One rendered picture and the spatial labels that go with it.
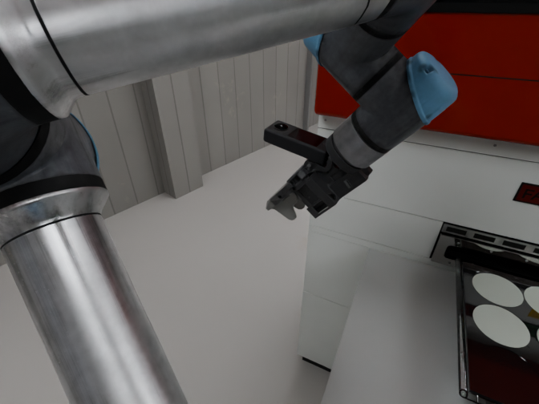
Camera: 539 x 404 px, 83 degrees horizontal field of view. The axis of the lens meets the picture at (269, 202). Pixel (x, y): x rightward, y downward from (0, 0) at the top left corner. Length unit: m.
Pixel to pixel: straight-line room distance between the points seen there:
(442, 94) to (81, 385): 0.45
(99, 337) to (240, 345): 1.42
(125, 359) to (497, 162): 0.78
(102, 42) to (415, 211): 0.81
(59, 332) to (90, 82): 0.20
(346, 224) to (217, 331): 1.05
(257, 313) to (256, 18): 1.67
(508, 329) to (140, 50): 0.79
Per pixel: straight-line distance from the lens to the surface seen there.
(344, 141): 0.45
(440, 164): 0.84
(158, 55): 0.23
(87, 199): 0.34
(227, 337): 1.74
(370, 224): 0.95
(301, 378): 1.64
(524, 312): 0.89
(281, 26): 0.26
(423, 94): 0.41
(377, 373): 0.75
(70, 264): 0.32
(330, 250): 1.05
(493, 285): 0.91
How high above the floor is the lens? 1.46
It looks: 34 degrees down
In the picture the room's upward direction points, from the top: straight up
